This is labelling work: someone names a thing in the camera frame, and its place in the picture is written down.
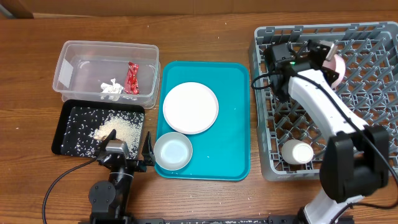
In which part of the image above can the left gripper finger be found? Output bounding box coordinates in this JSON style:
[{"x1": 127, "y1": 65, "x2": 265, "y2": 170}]
[
  {"x1": 98, "y1": 129, "x2": 116, "y2": 154},
  {"x1": 142, "y1": 131, "x2": 155, "y2": 166}
]

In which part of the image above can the pink shallow bowl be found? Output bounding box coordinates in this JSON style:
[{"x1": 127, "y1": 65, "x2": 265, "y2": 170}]
[{"x1": 323, "y1": 54, "x2": 346, "y2": 88}]

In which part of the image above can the grey metal bowl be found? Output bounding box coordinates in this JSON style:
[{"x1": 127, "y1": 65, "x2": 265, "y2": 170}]
[{"x1": 154, "y1": 132, "x2": 193, "y2": 170}]

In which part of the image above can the rice food waste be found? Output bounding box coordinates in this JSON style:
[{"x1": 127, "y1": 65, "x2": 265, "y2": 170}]
[{"x1": 60, "y1": 106, "x2": 144, "y2": 159}]

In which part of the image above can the white napkin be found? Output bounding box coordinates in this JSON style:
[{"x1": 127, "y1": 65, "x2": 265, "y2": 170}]
[{"x1": 100, "y1": 78, "x2": 124, "y2": 101}]

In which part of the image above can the red snack wrapper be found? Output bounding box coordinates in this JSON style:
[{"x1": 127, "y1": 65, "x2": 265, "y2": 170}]
[{"x1": 124, "y1": 62, "x2": 139, "y2": 95}]

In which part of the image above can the white cup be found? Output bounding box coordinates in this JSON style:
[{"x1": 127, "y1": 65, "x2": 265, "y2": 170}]
[{"x1": 281, "y1": 139, "x2": 314, "y2": 165}]

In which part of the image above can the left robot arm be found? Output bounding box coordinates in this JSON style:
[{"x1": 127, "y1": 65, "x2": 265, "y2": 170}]
[{"x1": 88, "y1": 129, "x2": 155, "y2": 223}]

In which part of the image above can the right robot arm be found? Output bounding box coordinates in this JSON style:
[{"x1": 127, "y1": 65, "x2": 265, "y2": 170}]
[{"x1": 264, "y1": 40, "x2": 397, "y2": 223}]

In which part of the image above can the black tray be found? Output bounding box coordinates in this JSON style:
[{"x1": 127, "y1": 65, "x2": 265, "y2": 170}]
[{"x1": 51, "y1": 100, "x2": 145, "y2": 159}]

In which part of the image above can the white dinner plate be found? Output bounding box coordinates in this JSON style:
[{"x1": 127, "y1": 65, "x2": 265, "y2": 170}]
[{"x1": 162, "y1": 82, "x2": 219, "y2": 134}]

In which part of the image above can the clear plastic bin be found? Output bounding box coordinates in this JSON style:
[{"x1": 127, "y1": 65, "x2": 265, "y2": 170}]
[{"x1": 52, "y1": 40, "x2": 160, "y2": 109}]

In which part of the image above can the teal serving tray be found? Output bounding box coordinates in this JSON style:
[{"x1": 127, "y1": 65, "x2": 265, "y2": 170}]
[{"x1": 155, "y1": 61, "x2": 251, "y2": 181}]

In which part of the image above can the grey dish rack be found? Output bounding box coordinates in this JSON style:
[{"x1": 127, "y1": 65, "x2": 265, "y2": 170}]
[{"x1": 249, "y1": 22, "x2": 397, "y2": 181}]

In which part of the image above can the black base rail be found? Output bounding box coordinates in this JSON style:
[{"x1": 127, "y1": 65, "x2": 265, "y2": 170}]
[{"x1": 133, "y1": 214, "x2": 354, "y2": 224}]

